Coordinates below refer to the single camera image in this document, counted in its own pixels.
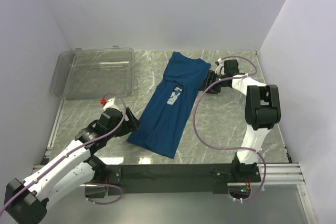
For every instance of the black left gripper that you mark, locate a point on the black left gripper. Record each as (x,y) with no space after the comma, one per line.
(130,125)

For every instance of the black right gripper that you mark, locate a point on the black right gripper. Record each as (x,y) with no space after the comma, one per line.
(211,76)

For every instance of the blue printed t-shirt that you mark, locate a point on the blue printed t-shirt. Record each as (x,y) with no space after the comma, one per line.
(164,118)

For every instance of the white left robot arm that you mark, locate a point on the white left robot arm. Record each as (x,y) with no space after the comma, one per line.
(28,200)

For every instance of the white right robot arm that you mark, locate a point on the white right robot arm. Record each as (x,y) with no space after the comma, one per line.
(262,113)

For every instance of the clear plastic bin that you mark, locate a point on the clear plastic bin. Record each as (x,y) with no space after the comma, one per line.
(88,74)

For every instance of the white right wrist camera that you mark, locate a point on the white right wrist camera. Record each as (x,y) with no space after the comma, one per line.
(220,70)

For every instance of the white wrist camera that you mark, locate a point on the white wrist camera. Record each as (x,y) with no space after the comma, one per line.
(109,104)
(220,70)

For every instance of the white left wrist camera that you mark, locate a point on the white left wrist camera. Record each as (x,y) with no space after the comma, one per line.
(109,104)

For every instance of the aluminium rail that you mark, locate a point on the aluminium rail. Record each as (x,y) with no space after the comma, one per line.
(270,174)

